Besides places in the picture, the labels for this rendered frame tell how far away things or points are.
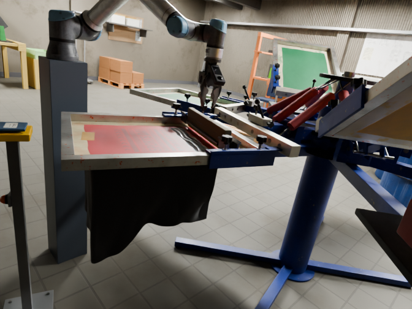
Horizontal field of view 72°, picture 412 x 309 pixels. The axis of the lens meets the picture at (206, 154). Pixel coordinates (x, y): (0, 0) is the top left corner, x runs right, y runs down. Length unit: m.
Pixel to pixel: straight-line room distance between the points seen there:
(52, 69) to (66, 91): 0.12
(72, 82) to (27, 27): 7.62
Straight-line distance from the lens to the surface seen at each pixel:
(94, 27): 1.70
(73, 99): 1.65
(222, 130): 1.16
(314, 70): 2.80
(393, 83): 0.80
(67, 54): 1.63
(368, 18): 8.78
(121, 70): 8.61
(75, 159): 0.93
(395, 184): 3.98
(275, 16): 10.04
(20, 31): 9.18
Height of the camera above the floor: 1.34
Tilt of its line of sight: 20 degrees down
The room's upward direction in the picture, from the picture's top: 9 degrees clockwise
